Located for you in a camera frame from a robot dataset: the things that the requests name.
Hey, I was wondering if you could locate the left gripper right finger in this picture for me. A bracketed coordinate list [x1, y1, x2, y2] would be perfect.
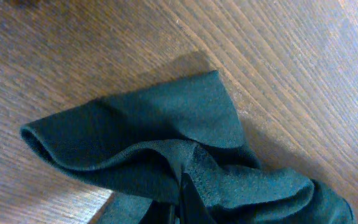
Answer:
[179, 174, 216, 224]

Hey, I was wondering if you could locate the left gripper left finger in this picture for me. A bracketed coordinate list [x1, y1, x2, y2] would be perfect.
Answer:
[146, 201, 175, 224]

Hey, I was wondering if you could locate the dark green t-shirt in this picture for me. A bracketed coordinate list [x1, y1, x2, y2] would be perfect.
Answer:
[21, 71, 355, 223]

